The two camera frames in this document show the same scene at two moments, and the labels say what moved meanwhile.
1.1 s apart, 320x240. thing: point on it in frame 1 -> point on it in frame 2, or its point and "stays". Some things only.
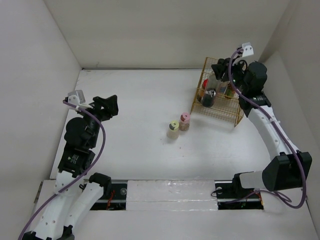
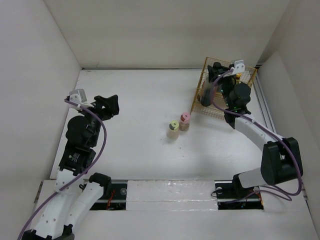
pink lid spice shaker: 184,125 stays
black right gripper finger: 224,62 -> 217,66
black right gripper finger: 219,69 -> 213,73
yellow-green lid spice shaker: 173,131 stays
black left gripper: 110,106 stays
